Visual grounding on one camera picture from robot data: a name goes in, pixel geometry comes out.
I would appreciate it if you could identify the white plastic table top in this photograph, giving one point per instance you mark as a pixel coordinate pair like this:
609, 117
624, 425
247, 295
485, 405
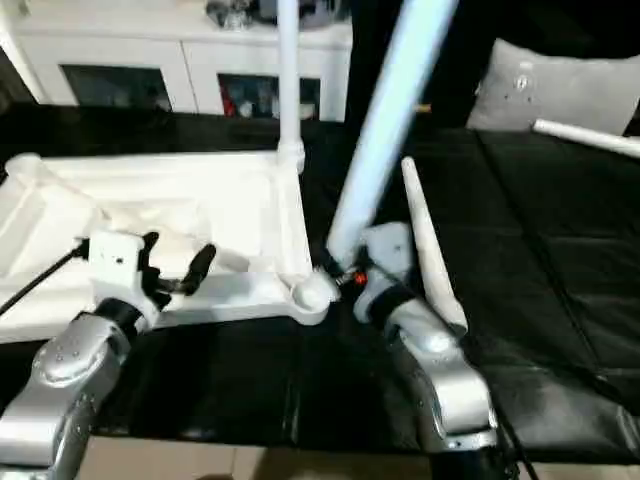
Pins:
180, 200

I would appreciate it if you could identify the white plastic table leg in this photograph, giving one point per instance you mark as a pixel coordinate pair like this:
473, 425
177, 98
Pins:
425, 240
390, 110
289, 80
590, 140

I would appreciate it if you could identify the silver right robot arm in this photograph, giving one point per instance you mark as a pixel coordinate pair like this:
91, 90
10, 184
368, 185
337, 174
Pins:
440, 370

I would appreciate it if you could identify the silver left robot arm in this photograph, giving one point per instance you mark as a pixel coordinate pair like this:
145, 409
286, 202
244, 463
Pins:
60, 380

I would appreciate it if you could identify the black work mat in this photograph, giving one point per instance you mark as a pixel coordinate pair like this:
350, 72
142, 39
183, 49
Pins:
550, 280

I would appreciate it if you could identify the white glass-door cabinet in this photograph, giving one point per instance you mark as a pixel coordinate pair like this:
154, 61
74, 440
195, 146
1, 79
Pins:
150, 55

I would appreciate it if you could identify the grey curtain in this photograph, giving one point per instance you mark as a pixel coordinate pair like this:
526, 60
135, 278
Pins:
15, 85

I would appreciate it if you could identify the grey cushion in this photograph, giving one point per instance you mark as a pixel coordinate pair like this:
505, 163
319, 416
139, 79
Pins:
560, 90

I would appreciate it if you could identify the black sofa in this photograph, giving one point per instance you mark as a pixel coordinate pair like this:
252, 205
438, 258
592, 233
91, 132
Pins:
470, 30

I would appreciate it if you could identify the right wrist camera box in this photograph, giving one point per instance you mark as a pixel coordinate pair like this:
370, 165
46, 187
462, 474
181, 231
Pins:
385, 245

